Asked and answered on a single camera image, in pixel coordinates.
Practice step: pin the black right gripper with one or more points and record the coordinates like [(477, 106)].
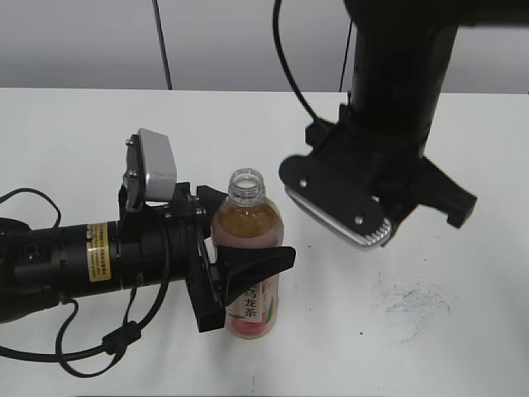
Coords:
[(382, 153)]

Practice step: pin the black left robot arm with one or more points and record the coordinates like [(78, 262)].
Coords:
[(38, 267)]

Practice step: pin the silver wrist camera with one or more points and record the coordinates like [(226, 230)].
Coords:
[(333, 201), (150, 174)]

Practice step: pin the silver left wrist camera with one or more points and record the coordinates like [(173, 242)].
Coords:
[(150, 174)]

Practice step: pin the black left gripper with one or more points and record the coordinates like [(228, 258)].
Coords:
[(159, 244)]

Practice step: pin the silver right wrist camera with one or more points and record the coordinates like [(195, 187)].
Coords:
[(333, 201)]

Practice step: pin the peach oolong tea bottle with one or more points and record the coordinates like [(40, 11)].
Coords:
[(245, 230)]

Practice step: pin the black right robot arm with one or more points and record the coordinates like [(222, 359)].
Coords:
[(403, 49)]

